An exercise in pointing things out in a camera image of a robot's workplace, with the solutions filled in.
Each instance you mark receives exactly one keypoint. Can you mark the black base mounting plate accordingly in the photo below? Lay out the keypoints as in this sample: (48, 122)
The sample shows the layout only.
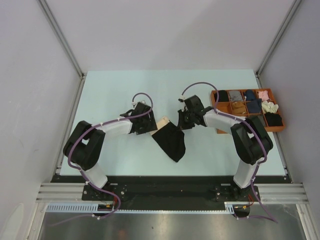
(169, 190)

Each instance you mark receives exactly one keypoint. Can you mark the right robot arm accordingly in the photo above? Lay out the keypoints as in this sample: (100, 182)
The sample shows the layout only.
(251, 140)

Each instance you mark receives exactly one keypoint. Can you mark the rolled black garment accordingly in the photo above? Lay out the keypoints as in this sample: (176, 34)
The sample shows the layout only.
(223, 96)
(273, 119)

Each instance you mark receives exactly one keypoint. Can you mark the rolled black garment front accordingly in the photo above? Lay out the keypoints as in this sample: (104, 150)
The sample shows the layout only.
(273, 119)

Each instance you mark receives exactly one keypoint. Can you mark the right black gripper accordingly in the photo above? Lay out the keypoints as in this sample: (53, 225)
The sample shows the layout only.
(183, 125)

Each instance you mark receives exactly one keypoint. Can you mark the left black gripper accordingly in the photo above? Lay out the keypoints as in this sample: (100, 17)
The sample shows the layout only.
(151, 125)

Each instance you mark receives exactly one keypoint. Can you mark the rolled dark grey garment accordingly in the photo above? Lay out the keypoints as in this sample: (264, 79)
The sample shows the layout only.
(262, 120)

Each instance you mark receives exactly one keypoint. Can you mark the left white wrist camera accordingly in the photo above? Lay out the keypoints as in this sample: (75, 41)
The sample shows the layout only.
(138, 102)

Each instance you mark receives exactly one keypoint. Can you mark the white slotted cable duct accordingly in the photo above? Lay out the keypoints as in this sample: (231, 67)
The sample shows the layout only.
(102, 208)

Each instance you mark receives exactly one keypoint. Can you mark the rolled navy garment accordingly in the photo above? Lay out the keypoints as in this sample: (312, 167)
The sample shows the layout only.
(249, 95)

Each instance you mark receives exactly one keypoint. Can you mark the wooden compartment tray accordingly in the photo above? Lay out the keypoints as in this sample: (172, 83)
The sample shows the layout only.
(226, 106)

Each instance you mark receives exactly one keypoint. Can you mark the rolled grey striped garment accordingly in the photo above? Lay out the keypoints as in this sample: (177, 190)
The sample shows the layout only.
(235, 96)

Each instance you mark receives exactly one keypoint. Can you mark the rolled cream garment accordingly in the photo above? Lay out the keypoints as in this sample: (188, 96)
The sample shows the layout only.
(269, 107)

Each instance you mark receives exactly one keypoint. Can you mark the brown boxer underwear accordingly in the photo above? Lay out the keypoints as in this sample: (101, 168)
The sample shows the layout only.
(238, 108)

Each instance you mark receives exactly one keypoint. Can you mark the rolled pink garment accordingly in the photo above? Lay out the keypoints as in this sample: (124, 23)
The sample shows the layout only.
(263, 95)

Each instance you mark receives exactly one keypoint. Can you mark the navy blue underwear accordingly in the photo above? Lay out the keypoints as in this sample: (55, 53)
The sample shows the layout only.
(254, 106)

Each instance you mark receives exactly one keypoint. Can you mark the right aluminium frame post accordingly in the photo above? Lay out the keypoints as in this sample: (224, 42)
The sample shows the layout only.
(294, 8)

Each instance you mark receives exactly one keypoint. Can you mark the black underwear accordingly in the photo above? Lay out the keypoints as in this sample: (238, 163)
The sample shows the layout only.
(170, 138)

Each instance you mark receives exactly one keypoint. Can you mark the aluminium frame post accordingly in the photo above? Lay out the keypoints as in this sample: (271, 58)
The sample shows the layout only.
(51, 19)
(294, 8)

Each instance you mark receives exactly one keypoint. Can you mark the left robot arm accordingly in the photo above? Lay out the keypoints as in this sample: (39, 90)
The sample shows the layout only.
(84, 146)

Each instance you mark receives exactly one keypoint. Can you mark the left aluminium frame post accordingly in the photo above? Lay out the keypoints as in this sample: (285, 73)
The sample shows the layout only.
(51, 19)

